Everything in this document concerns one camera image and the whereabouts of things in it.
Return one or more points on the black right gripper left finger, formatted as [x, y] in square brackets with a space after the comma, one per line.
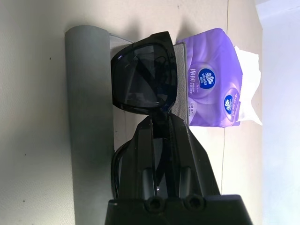
[138, 164]

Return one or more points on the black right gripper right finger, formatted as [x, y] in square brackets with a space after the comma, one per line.
[192, 168]

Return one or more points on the grey glasses case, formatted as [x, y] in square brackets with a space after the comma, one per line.
[89, 105]

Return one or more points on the black sunglasses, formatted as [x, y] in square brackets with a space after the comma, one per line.
[140, 77]

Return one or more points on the purple tissue pack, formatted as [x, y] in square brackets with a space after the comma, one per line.
[211, 89]

